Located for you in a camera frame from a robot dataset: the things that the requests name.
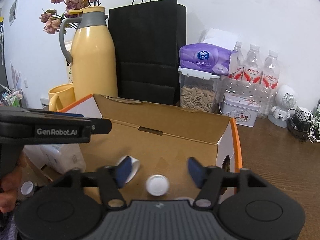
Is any milk carton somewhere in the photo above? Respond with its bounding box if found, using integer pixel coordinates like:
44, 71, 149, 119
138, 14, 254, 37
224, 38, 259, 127
66, 60, 73, 83

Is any black paper bag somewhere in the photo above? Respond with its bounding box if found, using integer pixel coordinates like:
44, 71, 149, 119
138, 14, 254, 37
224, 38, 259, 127
108, 0, 187, 105

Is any person left hand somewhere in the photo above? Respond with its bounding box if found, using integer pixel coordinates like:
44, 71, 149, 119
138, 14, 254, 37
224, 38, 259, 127
0, 152, 27, 213

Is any yellow thermos jug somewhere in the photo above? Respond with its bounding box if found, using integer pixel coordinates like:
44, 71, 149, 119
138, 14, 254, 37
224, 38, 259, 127
59, 6, 118, 100

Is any clear seed container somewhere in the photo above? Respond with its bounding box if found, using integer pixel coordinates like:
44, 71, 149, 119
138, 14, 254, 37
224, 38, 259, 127
178, 66, 221, 113

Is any tangled cables pile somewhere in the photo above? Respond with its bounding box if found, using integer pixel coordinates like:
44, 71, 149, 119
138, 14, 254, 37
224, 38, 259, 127
286, 106, 320, 143

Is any dried rose bouquet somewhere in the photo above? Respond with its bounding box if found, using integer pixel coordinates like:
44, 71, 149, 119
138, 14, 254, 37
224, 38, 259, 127
39, 0, 105, 35

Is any white tin box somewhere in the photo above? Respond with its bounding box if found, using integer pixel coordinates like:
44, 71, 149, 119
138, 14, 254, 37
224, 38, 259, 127
219, 93, 260, 127

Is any red orange cardboard box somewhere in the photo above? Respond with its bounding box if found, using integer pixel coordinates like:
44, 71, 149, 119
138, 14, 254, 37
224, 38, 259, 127
65, 94, 242, 202

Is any water bottle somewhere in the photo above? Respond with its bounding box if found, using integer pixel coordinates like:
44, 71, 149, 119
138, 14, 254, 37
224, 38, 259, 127
222, 41, 244, 94
235, 44, 263, 100
257, 50, 280, 119

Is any white robot speaker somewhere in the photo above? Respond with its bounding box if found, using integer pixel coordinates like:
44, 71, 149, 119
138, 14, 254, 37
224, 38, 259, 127
268, 85, 298, 128

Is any purple tissue pack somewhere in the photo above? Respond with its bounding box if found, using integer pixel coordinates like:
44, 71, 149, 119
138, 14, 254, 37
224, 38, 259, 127
179, 28, 238, 76

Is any storage rack with items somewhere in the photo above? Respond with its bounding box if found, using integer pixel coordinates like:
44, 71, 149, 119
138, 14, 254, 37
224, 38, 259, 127
1, 84, 25, 108

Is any yellow mug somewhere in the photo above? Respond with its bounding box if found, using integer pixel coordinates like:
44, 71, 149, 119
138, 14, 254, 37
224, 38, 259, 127
48, 83, 75, 112

